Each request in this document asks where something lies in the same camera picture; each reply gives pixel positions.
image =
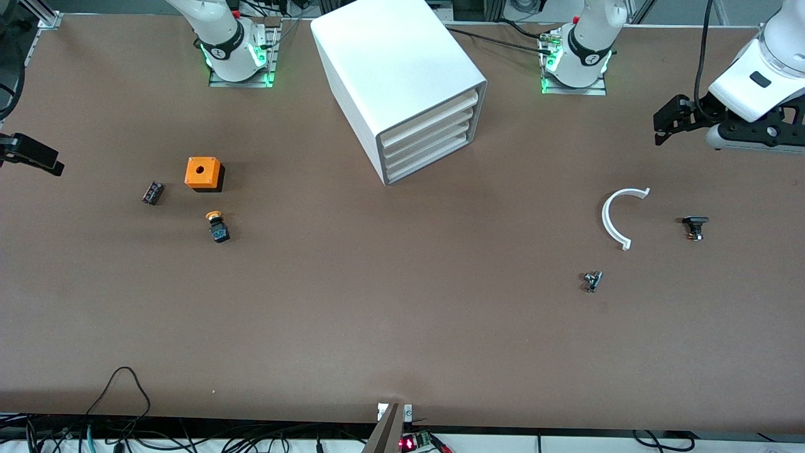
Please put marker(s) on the orange box with hole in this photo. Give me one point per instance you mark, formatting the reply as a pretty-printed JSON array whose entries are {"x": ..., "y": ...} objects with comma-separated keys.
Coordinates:
[{"x": 202, "y": 171}]

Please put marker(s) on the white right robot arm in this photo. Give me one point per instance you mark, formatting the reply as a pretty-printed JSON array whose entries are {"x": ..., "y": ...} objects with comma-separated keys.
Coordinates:
[{"x": 220, "y": 31}]

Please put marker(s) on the small grey metal part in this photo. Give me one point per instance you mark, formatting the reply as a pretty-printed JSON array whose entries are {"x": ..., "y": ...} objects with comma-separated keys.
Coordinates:
[{"x": 592, "y": 280}]

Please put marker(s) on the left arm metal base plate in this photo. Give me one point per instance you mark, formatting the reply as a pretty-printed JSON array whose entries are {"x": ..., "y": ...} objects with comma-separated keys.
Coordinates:
[{"x": 575, "y": 90}]

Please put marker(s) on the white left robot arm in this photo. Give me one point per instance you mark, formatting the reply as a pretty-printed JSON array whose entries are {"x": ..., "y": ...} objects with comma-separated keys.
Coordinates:
[{"x": 761, "y": 82}]

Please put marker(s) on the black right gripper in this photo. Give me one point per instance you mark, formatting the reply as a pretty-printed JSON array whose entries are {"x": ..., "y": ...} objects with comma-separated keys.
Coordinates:
[{"x": 25, "y": 151}]

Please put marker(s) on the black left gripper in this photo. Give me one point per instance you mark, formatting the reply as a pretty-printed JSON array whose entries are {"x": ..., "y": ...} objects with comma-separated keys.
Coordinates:
[{"x": 700, "y": 110}]

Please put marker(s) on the orange push button switch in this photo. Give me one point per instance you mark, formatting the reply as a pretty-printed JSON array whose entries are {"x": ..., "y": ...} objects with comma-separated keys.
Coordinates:
[{"x": 219, "y": 231}]

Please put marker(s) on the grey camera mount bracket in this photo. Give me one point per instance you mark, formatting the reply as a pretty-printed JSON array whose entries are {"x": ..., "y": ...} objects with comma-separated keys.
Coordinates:
[{"x": 385, "y": 431}]

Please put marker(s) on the small black terminal block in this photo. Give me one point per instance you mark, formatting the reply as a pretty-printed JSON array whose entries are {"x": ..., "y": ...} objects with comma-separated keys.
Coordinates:
[{"x": 153, "y": 192}]

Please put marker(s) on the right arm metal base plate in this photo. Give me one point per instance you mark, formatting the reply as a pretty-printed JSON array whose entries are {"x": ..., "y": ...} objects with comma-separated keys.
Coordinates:
[{"x": 273, "y": 53}]

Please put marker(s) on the circuit board with red light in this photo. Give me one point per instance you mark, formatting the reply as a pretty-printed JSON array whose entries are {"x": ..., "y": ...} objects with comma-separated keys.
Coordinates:
[{"x": 415, "y": 440}]

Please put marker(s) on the small black switch part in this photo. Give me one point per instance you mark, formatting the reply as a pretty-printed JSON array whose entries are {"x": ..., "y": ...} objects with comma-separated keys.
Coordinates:
[{"x": 695, "y": 223}]

